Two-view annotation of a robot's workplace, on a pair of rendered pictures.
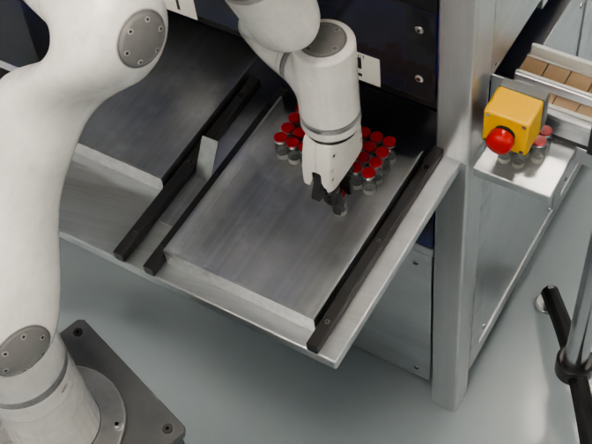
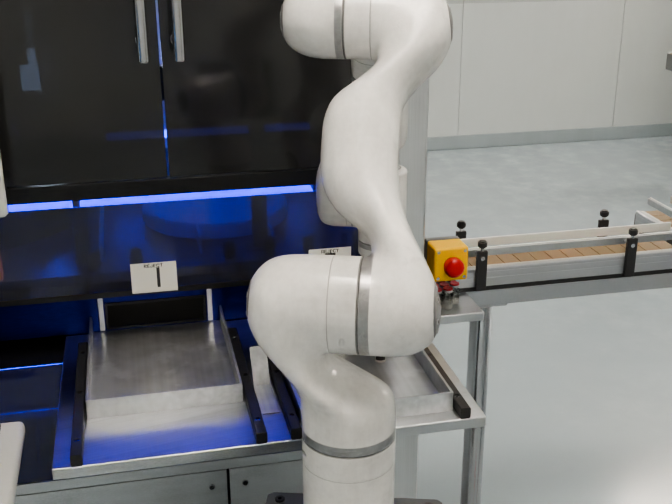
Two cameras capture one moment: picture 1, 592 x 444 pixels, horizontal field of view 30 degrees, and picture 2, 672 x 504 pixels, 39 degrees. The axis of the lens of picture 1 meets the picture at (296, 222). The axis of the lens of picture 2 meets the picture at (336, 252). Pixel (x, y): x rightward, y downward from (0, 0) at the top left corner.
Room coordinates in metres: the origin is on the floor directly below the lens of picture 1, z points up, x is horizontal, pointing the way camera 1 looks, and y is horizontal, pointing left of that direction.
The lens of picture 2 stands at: (0.06, 1.19, 1.68)
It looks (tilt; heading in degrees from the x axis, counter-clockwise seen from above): 21 degrees down; 310
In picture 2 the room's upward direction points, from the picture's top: straight up
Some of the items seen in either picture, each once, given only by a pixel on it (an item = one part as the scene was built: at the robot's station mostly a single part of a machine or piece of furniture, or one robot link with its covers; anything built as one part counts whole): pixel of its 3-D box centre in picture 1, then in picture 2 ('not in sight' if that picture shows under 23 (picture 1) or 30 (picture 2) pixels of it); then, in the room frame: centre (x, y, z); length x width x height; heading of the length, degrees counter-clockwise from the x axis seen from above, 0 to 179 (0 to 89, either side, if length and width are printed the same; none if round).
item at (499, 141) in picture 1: (501, 138); (453, 266); (1.00, -0.31, 0.99); 0.04 x 0.04 x 0.04; 52
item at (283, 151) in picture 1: (324, 163); not in sight; (1.08, -0.06, 0.90); 0.18 x 0.02 x 0.05; 52
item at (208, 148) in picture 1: (189, 181); (264, 378); (1.08, 0.15, 0.91); 0.14 x 0.03 x 0.06; 143
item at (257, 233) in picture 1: (296, 206); (353, 364); (1.01, 0.00, 0.90); 0.34 x 0.26 x 0.04; 142
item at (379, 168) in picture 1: (331, 152); not in sight; (1.10, -0.07, 0.90); 0.18 x 0.02 x 0.05; 52
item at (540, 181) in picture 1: (529, 154); (444, 305); (1.06, -0.38, 0.87); 0.14 x 0.13 x 0.02; 142
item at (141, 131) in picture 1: (157, 86); (160, 356); (1.30, 0.20, 0.90); 0.34 x 0.26 x 0.04; 142
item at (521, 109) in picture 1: (514, 117); (446, 258); (1.04, -0.34, 0.99); 0.08 x 0.07 x 0.07; 142
